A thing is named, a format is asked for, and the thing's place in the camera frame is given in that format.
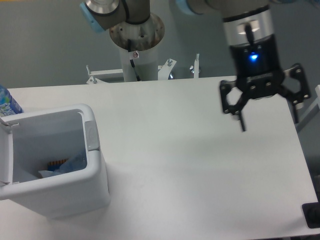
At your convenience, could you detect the crushed clear plastic bottle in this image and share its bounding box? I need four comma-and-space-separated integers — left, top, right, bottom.
59, 150, 87, 174

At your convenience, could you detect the white metal bracket frame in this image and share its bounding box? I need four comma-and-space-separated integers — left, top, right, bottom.
86, 53, 201, 85

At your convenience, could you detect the white paper wrapper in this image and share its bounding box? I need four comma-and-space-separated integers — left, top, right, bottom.
38, 170, 62, 179

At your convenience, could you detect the blue orange snack packet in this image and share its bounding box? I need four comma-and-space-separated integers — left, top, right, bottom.
47, 158, 68, 171

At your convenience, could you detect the black clamp at table edge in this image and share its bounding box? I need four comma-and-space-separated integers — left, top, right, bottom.
302, 202, 320, 229

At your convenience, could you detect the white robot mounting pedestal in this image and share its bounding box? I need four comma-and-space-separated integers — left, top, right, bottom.
109, 13, 165, 81

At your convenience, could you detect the blue labelled water bottle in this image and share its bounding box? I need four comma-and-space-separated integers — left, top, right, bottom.
0, 85, 24, 117

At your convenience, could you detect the white metal stand leg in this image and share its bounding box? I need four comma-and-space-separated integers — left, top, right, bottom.
295, 85, 320, 133

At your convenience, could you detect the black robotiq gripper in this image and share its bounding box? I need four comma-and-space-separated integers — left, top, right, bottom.
219, 34, 311, 132

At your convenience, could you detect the white plastic trash can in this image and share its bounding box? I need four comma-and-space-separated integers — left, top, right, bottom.
0, 104, 111, 218

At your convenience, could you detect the black cable on pedestal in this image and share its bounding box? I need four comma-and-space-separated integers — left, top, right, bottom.
126, 38, 141, 82

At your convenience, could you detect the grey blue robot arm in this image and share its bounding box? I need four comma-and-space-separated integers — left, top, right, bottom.
79, 0, 311, 121

